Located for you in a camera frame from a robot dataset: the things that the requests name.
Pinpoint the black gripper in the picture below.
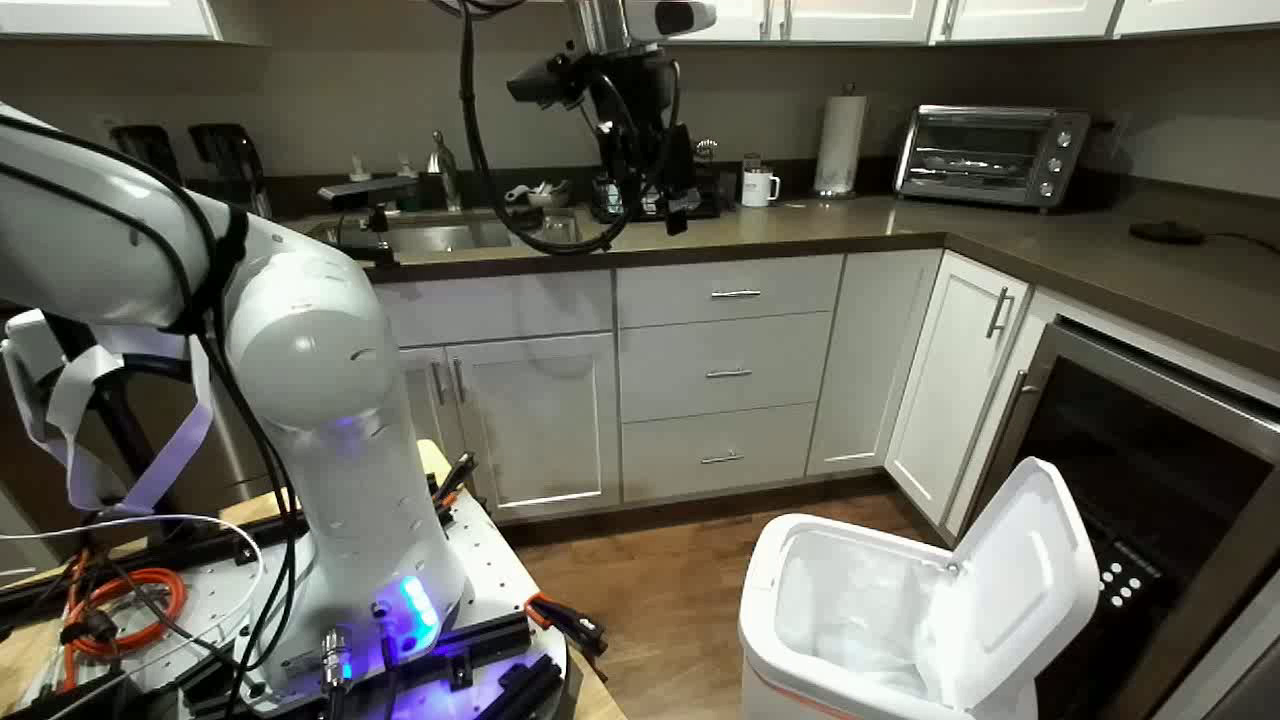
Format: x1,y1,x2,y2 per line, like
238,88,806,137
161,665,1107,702
583,45,707,241

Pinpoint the white trash bin lid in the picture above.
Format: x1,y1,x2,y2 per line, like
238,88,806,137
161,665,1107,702
917,456,1103,710

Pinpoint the white trash bin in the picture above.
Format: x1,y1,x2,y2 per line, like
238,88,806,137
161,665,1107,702
734,510,1042,720

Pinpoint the white cabinet drawer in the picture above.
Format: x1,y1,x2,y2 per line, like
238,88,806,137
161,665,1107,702
617,308,835,424
611,253,846,332
617,400,820,509

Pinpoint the stainless kitchen sink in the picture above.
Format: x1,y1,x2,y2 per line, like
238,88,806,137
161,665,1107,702
374,211,594,267

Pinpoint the white paper towel roll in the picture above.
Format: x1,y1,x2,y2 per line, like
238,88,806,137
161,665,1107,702
811,92,871,204

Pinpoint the chrome kitchen faucet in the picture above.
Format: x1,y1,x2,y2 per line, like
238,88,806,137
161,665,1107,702
420,126,466,220

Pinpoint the white sink cabinet door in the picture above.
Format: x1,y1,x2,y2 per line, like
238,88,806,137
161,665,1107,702
394,327,624,520

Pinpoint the white narrow cabinet door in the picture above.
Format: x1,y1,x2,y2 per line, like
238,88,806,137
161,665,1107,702
804,249,944,480

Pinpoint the silver toaster oven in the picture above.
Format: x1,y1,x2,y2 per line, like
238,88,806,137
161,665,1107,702
891,98,1090,216

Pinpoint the white base cabinet door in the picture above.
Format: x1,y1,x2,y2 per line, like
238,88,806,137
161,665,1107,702
880,249,1037,533

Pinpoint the robot mounting cart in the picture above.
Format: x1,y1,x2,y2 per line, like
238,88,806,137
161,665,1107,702
0,434,630,720

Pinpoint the stainless glass-door beverage cooler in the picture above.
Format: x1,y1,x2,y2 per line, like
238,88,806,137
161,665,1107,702
980,314,1280,720

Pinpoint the white mug with handle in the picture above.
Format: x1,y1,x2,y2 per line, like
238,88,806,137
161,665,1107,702
734,162,786,211

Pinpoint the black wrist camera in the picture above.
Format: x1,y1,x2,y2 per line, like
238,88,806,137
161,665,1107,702
503,49,593,110

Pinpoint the black round disc with cable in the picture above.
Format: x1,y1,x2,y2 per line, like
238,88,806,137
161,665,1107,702
1123,216,1280,261

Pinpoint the white purple strap bundle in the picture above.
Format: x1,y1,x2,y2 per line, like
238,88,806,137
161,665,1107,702
0,304,221,520

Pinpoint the orange coiled cable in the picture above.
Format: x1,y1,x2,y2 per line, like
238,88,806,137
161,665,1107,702
53,563,193,697

